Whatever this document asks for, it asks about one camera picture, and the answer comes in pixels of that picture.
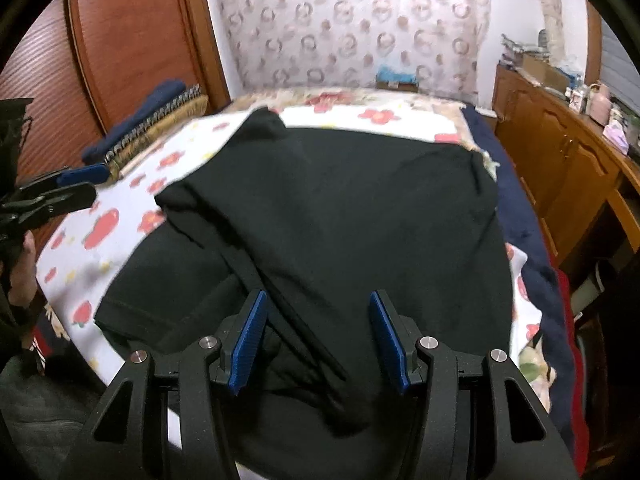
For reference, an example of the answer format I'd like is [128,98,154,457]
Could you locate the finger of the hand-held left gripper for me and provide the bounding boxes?
[0,183,97,227]
[20,163,112,191]

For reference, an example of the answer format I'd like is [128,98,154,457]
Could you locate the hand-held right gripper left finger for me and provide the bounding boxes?
[57,289,268,480]

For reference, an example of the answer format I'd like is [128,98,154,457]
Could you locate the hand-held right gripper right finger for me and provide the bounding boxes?
[368,289,581,480]

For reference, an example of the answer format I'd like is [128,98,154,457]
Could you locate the black t-shirt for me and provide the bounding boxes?
[94,108,517,480]

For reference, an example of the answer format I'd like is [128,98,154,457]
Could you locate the person's left hand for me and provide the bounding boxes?
[7,231,40,308]

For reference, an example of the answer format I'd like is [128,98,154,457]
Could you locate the floral white bed sheet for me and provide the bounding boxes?
[36,86,558,451]

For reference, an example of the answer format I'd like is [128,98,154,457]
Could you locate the folded navy blue cloth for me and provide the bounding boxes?
[81,79,187,166]

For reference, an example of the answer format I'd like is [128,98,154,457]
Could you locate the folded grey patterned cloth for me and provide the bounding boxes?
[104,84,202,167]

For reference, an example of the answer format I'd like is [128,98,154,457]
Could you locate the wooden louvred wardrobe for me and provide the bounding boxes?
[0,0,232,253]

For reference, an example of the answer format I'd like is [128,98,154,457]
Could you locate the person's red printed garment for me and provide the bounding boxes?
[29,322,58,368]

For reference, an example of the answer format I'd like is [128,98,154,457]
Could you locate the navy blue blanket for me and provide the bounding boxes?
[459,104,577,457]

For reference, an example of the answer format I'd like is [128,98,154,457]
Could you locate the red cloth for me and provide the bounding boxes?
[554,269,592,463]

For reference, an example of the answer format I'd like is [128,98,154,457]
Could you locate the person's grey pants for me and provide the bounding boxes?
[0,360,107,480]

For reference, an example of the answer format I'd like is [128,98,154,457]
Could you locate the wooden side cabinet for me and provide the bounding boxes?
[492,62,640,283]

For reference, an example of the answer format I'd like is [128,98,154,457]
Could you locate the blue tissue box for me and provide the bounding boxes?
[375,63,421,94]

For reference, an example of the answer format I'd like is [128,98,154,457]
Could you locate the pink circle patterned curtain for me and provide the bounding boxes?
[214,0,494,111]

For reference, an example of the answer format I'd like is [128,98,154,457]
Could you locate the cardboard box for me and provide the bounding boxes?
[520,52,572,92]

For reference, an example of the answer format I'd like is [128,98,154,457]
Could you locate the pink jar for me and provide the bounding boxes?
[589,81,614,127]

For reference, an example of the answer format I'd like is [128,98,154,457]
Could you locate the pile of papers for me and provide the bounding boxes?
[500,32,548,68]

